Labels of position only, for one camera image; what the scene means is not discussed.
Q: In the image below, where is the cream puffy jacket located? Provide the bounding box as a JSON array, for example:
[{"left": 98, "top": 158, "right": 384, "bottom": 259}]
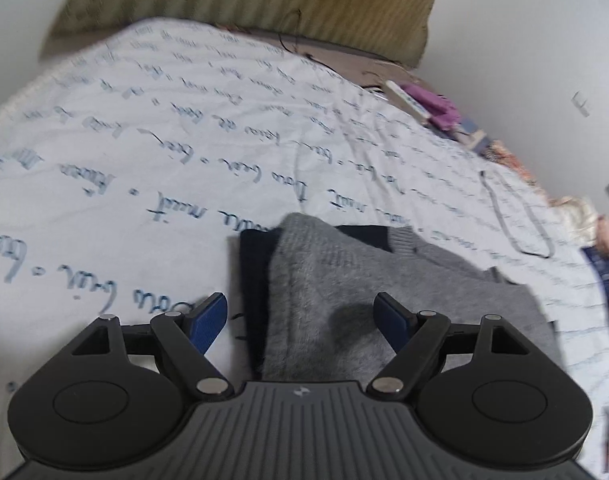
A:
[{"left": 549, "top": 196, "right": 599, "bottom": 246}]

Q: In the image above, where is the purple cloth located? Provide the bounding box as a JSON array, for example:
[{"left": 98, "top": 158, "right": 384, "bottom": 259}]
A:
[{"left": 401, "top": 84, "right": 461, "bottom": 131}]

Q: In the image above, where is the white quilt with blue script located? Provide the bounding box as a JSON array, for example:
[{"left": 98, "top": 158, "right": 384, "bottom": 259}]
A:
[{"left": 0, "top": 20, "right": 609, "bottom": 479}]

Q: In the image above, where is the olive upholstered headboard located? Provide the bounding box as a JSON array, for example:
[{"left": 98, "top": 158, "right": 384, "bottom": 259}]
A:
[{"left": 46, "top": 0, "right": 438, "bottom": 68}]

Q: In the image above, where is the blue garment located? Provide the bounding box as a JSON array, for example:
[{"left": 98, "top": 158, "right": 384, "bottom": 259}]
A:
[{"left": 582, "top": 246, "right": 609, "bottom": 282}]

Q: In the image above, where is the black cord loop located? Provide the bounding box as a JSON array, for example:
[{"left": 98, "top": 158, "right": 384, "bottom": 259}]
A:
[{"left": 479, "top": 169, "right": 556, "bottom": 259}]

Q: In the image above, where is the pink garment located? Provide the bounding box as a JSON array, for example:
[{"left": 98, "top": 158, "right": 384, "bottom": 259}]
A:
[{"left": 595, "top": 214, "right": 609, "bottom": 258}]

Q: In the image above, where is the white remote control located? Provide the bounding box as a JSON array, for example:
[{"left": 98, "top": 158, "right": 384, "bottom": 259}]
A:
[{"left": 382, "top": 80, "right": 431, "bottom": 125}]

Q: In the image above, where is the grey and navy knit sweater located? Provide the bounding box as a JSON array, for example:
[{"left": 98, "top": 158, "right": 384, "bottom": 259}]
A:
[{"left": 239, "top": 214, "right": 563, "bottom": 385}]

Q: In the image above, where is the white wall switch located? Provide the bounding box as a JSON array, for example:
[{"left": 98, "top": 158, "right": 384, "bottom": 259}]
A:
[{"left": 571, "top": 91, "right": 591, "bottom": 117}]

